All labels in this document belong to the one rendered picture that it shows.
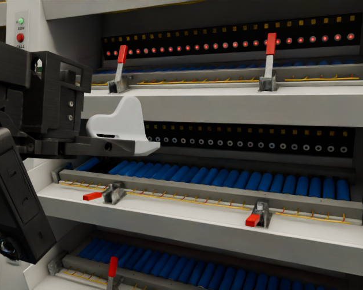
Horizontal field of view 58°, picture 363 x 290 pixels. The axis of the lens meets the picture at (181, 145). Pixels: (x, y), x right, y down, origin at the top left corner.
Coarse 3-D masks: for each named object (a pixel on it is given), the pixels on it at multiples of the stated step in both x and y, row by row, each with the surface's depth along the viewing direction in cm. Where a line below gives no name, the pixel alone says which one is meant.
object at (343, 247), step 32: (64, 160) 72; (256, 160) 64; (288, 160) 61; (320, 160) 59; (352, 160) 57; (64, 192) 65; (352, 192) 54; (96, 224) 61; (128, 224) 57; (160, 224) 54; (192, 224) 51; (224, 224) 49; (288, 224) 48; (320, 224) 47; (352, 224) 46; (288, 256) 46; (320, 256) 44; (352, 256) 43
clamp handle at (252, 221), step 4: (260, 204) 48; (260, 208) 48; (256, 212) 47; (260, 212) 47; (252, 216) 44; (256, 216) 44; (248, 220) 42; (252, 220) 42; (256, 220) 43; (248, 224) 42; (252, 224) 42
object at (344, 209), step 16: (64, 176) 68; (80, 176) 66; (96, 176) 64; (112, 176) 64; (160, 192) 59; (176, 192) 57; (192, 192) 56; (208, 192) 55; (224, 192) 54; (240, 192) 53; (256, 192) 52; (240, 208) 51; (288, 208) 50; (304, 208) 49; (320, 208) 48; (336, 208) 47; (352, 208) 46
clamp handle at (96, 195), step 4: (112, 188) 58; (96, 192) 55; (100, 192) 57; (104, 192) 57; (108, 192) 57; (84, 196) 53; (88, 196) 52; (92, 196) 53; (96, 196) 54; (100, 196) 55; (88, 200) 52
